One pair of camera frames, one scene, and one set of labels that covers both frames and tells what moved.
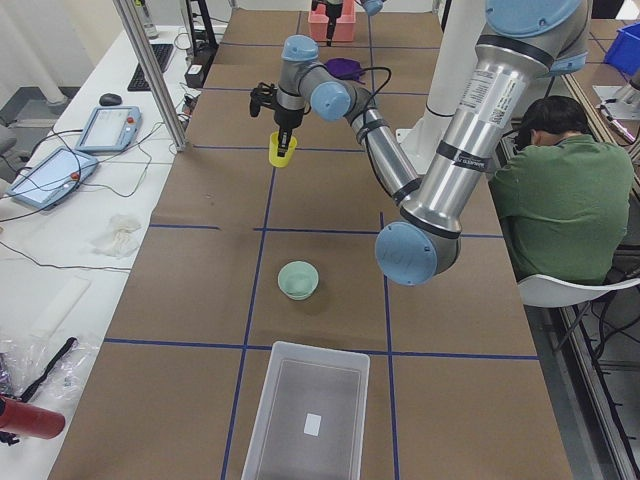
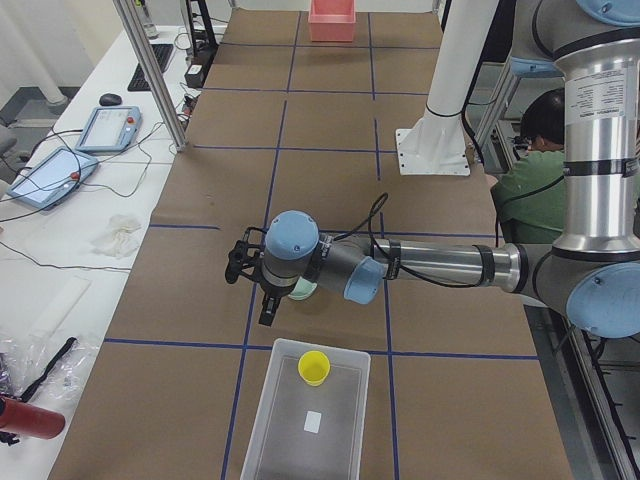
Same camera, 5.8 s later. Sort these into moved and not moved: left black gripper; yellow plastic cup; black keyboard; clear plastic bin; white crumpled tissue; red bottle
Moved: yellow plastic cup; left black gripper
Not moved: clear plastic bin; black keyboard; red bottle; white crumpled tissue
